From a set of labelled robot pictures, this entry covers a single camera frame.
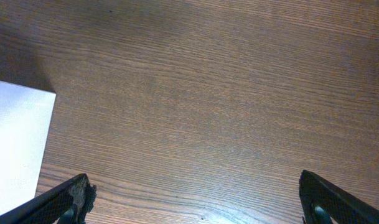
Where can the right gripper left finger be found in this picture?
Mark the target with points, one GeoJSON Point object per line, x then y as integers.
{"type": "Point", "coordinates": [68, 203]}

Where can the white box pink interior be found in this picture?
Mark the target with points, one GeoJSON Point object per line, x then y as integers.
{"type": "Point", "coordinates": [25, 116]}

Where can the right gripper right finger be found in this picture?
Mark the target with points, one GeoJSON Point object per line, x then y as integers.
{"type": "Point", "coordinates": [324, 202]}

